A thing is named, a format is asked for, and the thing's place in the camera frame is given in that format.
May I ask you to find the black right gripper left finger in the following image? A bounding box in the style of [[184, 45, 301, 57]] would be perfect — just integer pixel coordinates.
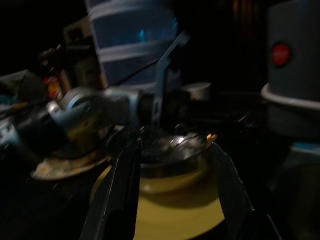
[[79, 138, 144, 240]]

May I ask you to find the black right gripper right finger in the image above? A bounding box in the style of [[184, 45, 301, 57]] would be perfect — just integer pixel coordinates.
[[210, 142, 284, 240]]

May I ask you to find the wide steel bowl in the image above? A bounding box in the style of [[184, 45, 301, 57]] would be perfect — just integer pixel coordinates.
[[139, 133, 214, 198]]

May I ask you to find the round yellow plate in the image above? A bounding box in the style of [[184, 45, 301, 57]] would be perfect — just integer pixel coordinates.
[[89, 159, 226, 239]]

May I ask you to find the white printed mug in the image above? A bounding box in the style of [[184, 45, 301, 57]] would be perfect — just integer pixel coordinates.
[[181, 82, 214, 101]]

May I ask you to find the round white plate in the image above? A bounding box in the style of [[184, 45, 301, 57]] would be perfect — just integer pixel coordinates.
[[29, 149, 112, 180]]

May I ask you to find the white blue stacked container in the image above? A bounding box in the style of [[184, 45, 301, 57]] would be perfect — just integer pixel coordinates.
[[84, 0, 184, 91]]

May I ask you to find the grey thermos red button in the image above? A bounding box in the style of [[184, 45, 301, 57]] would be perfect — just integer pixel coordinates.
[[259, 0, 320, 139]]

